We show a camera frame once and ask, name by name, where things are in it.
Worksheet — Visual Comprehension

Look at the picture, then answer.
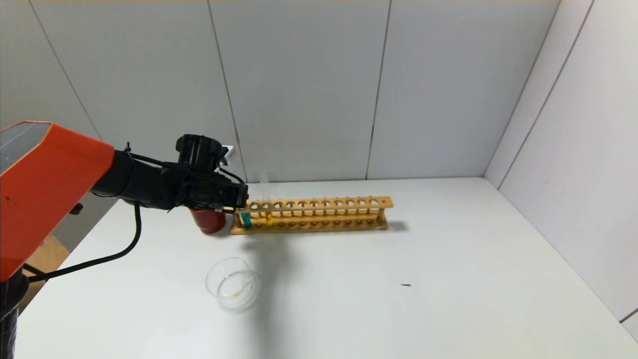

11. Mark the wooden test tube rack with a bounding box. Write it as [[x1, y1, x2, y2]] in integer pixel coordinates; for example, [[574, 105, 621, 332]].
[[229, 196, 394, 235]]

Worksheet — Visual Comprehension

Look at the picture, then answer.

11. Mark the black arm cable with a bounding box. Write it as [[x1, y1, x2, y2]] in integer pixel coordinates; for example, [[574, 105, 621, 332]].
[[22, 202, 143, 283]]

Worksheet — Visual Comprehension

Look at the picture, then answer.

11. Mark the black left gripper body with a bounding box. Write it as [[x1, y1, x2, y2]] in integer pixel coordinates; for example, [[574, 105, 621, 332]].
[[218, 181, 249, 214]]

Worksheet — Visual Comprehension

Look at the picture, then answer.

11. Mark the clear glass dish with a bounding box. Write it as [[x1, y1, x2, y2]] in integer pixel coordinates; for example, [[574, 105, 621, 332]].
[[205, 257, 260, 310]]

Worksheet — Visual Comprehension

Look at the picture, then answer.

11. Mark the dark red plastic cup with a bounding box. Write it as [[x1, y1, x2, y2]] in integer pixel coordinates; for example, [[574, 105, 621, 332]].
[[190, 208, 227, 234]]

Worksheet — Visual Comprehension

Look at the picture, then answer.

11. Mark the test tube with yellow pigment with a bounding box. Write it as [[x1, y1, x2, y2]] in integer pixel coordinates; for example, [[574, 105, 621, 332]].
[[260, 172, 275, 228]]

